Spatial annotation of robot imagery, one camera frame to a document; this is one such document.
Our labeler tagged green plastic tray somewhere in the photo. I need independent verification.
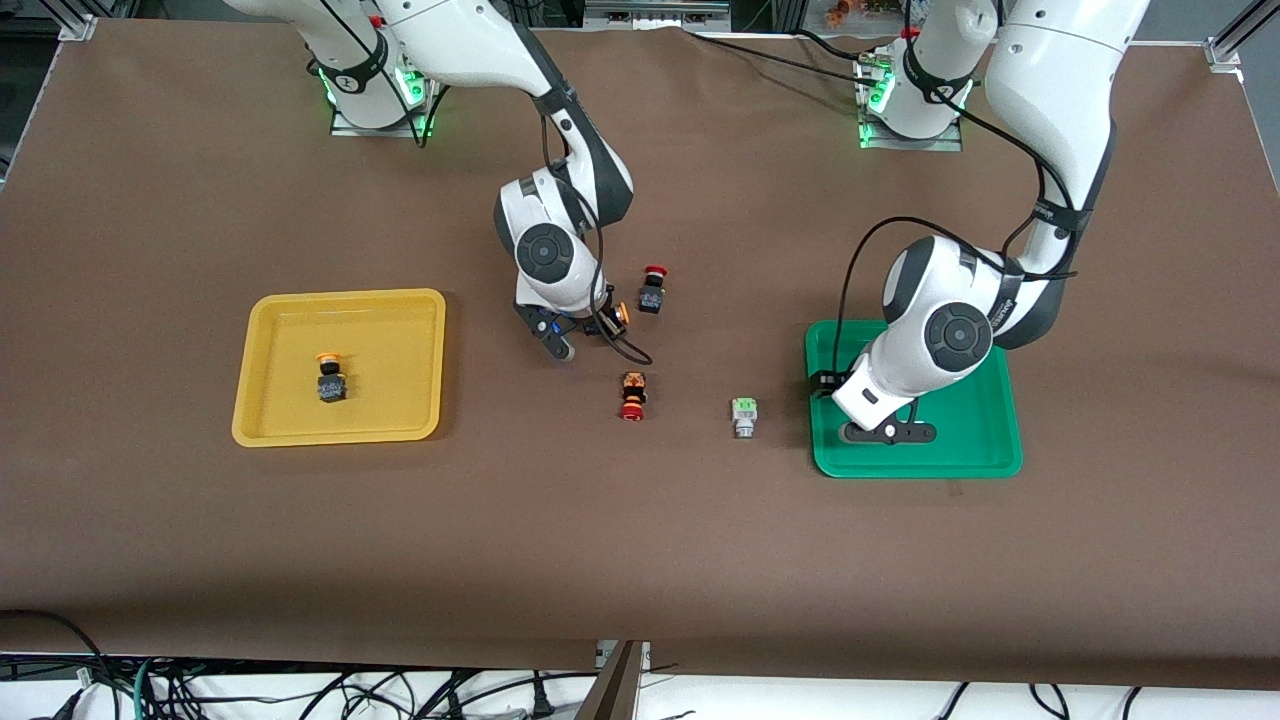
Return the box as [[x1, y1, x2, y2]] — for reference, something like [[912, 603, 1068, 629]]
[[805, 319, 1024, 479]]

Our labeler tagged yellow plastic tray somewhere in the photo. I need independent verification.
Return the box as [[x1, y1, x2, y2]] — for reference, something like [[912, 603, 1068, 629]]
[[231, 288, 447, 448]]

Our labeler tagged brown table cover mat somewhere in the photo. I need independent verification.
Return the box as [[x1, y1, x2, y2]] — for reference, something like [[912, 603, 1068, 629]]
[[0, 18, 1280, 691]]

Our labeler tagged grey metal rack device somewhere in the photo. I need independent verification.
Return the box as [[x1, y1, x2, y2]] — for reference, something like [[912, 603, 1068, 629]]
[[585, 0, 731, 28]]

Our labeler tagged brown table leg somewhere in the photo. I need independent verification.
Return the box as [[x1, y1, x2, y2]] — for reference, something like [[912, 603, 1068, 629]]
[[575, 640, 646, 720]]

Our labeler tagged colourful background object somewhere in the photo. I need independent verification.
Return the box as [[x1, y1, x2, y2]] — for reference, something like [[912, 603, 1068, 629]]
[[825, 0, 901, 26]]

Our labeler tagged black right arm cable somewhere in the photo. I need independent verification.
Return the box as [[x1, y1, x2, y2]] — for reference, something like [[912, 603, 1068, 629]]
[[540, 100, 656, 366]]

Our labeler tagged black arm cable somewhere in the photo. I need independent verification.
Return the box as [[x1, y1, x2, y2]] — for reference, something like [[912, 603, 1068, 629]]
[[835, 60, 1081, 401], [540, 100, 656, 366]]

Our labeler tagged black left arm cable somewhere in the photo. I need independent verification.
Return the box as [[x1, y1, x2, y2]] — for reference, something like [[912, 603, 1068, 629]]
[[835, 60, 1081, 401]]

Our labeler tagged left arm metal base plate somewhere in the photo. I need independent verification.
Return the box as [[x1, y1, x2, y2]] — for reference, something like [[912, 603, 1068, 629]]
[[858, 120, 964, 152]]

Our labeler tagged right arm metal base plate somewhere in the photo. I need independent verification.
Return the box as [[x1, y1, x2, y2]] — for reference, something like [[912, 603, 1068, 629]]
[[330, 105, 438, 138]]

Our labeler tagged black cable on table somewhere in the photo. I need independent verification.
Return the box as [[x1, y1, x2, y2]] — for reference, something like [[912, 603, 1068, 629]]
[[685, 28, 873, 87]]

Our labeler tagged green floor cable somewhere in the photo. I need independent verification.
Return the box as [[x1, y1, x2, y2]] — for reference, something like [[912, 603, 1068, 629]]
[[132, 655, 166, 720]]

